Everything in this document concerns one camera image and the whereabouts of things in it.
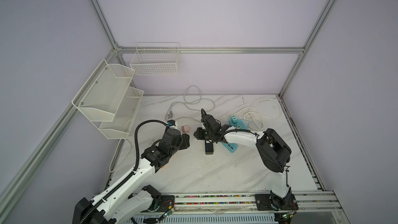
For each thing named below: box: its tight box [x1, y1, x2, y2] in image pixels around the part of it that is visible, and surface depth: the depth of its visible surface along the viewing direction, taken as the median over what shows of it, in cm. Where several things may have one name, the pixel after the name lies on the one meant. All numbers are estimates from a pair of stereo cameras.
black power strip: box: [204, 140, 215, 155], surface depth 92 cm
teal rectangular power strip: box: [219, 141, 238, 153], surface depth 92 cm
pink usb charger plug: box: [179, 124, 191, 134], surface depth 101 cm
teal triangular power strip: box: [229, 115, 250, 130], surface depth 102 cm
